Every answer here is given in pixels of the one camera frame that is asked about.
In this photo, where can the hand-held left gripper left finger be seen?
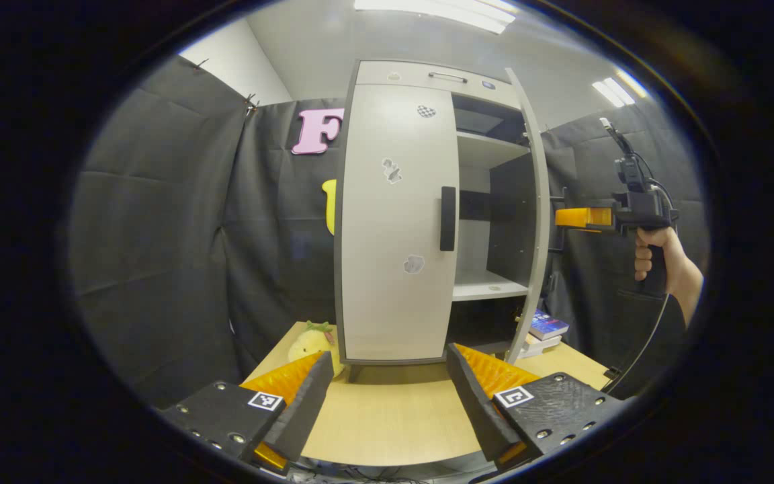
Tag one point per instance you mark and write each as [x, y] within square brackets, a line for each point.
[306, 403]

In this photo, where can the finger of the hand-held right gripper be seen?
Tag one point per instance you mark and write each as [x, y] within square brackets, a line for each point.
[582, 218]

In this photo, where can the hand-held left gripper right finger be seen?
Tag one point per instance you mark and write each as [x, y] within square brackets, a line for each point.
[478, 410]

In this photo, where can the grey cabinet door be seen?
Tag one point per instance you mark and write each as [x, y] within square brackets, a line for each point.
[536, 202]
[394, 282]

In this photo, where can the grey double-door shoe cabinet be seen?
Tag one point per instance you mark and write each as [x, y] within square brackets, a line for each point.
[511, 222]

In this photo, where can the white cabinet shelf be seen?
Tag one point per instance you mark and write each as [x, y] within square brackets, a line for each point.
[488, 149]
[484, 288]

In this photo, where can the grey cabinet drawer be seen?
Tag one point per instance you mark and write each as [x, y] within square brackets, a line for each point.
[414, 75]

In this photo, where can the yellow plush toy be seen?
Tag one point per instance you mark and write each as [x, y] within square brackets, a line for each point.
[310, 343]

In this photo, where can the white book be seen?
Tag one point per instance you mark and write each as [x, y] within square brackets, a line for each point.
[538, 346]

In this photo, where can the blue book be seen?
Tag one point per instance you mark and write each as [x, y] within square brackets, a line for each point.
[548, 326]

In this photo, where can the small ceiling light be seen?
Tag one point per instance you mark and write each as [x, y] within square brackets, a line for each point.
[612, 91]

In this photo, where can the black backdrop cloth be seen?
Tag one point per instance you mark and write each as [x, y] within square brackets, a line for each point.
[172, 235]

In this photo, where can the long ceiling light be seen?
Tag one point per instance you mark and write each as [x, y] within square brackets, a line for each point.
[447, 8]

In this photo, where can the black backdrop clip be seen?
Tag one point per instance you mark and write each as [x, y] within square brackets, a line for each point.
[250, 102]
[199, 64]

